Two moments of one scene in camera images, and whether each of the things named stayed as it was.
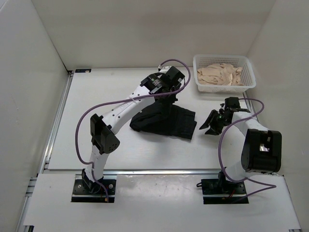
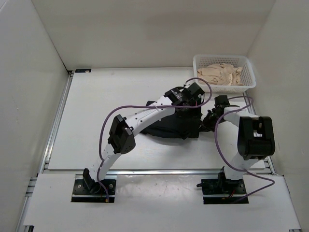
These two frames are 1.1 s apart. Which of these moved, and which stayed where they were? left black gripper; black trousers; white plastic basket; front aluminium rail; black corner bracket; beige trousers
Moved: left black gripper; black trousers
Stayed: front aluminium rail; beige trousers; white plastic basket; black corner bracket
